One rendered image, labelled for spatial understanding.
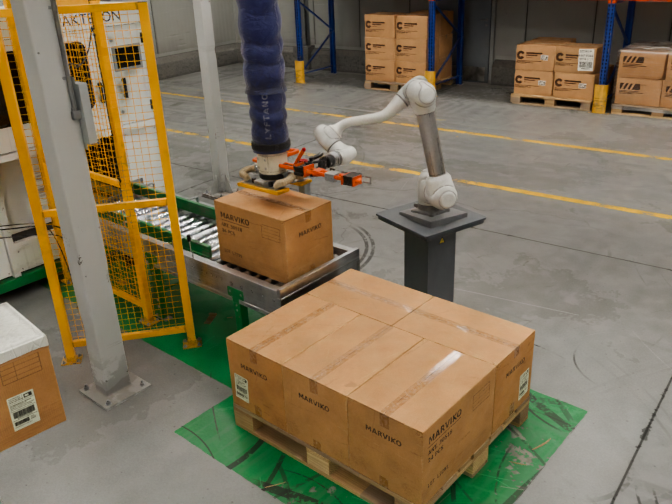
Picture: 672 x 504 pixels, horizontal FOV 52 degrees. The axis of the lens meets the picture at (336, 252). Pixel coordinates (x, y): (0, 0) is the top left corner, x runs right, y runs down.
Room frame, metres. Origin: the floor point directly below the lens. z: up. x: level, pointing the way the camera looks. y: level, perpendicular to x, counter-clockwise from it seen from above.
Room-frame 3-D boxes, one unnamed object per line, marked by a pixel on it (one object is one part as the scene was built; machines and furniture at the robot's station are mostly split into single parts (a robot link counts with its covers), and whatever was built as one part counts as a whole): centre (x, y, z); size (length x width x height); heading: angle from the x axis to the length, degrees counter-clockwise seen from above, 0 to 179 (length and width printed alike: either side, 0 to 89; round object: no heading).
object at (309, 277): (3.62, 0.10, 0.58); 0.70 x 0.03 x 0.06; 138
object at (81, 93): (3.44, 1.26, 1.62); 0.20 x 0.05 x 0.30; 48
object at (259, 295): (4.16, 1.19, 0.50); 2.31 x 0.05 x 0.19; 48
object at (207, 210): (4.84, 1.06, 0.60); 1.60 x 0.10 x 0.09; 48
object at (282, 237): (3.87, 0.37, 0.75); 0.60 x 0.40 x 0.40; 48
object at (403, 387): (2.96, -0.20, 0.34); 1.20 x 1.00 x 0.40; 48
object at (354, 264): (3.62, 0.10, 0.48); 0.70 x 0.03 x 0.15; 138
